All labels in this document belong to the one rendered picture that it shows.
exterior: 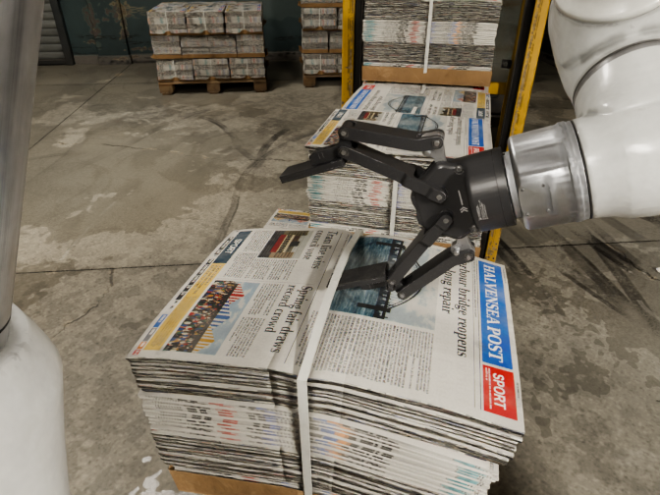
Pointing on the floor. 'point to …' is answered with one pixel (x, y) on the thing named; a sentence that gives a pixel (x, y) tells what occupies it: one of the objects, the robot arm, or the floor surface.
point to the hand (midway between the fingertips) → (317, 228)
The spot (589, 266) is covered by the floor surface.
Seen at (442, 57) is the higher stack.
